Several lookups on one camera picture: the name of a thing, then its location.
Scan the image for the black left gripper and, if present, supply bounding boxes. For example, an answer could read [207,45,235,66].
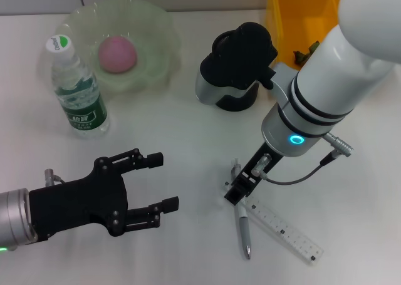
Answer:
[28,147,180,241]

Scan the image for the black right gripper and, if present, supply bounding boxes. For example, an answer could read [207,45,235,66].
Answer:
[224,140,284,206]

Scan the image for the grey retractable pen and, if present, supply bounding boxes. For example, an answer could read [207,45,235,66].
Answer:
[230,158,253,261]

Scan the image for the clear water bottle green label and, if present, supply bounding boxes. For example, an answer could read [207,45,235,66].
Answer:
[44,34,111,139]

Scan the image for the pink peach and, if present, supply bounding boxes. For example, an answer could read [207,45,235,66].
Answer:
[98,36,138,75]

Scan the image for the green toy figure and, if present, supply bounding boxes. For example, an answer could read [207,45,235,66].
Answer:
[293,40,320,67]

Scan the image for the clear plastic ruler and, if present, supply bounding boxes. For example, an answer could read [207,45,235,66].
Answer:
[224,181,325,264]

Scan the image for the black mesh pen cup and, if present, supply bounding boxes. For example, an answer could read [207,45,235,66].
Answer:
[211,31,261,112]

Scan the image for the pale green glass fruit plate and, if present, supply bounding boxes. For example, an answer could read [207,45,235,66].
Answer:
[37,0,182,106]

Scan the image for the yellow plastic storage bin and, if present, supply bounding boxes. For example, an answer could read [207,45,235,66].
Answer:
[264,0,348,70]

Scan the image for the right gripper cable with connector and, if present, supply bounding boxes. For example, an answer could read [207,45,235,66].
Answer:
[250,132,355,185]

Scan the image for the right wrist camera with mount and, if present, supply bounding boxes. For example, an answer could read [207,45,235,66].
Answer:
[194,21,279,106]

